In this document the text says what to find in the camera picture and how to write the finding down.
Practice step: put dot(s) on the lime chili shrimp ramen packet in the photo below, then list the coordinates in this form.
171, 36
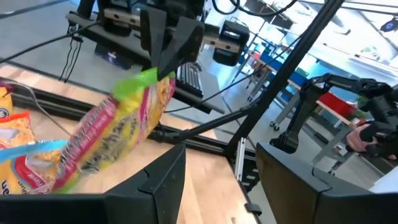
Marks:
109, 133

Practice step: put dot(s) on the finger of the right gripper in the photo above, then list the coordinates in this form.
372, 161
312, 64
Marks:
152, 34
182, 43

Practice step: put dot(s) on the blue beef ramen packet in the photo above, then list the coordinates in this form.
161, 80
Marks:
28, 168

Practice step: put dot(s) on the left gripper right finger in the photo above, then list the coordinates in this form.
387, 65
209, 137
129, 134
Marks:
311, 199

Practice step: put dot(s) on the red storage bin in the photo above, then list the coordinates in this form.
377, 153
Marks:
337, 104

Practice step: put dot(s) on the orange ramen packet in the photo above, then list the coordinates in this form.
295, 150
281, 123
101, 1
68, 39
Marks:
17, 130

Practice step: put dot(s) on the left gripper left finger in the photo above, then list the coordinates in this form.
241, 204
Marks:
124, 205

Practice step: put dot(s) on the backlit keyboard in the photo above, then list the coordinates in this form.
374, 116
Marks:
189, 79

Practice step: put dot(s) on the grey desk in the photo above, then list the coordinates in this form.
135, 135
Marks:
124, 46

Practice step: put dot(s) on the blue storage bin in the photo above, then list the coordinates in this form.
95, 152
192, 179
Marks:
280, 65

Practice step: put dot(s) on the person's hand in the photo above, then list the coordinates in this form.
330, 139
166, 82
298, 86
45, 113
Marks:
357, 140

